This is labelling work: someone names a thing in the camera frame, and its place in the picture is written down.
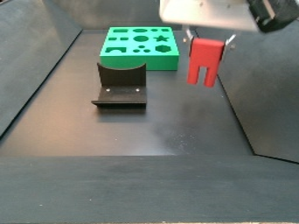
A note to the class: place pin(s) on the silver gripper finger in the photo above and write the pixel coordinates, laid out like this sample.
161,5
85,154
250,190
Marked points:
228,42
189,37

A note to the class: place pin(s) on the red two-legged block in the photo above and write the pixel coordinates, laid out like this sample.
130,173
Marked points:
206,55

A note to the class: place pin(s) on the black curved holder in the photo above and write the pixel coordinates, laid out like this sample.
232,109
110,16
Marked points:
122,86

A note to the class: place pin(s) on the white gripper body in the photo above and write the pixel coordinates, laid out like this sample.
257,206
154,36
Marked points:
248,15

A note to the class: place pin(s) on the green shape sorting board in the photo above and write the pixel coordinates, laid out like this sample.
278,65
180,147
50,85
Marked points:
133,46

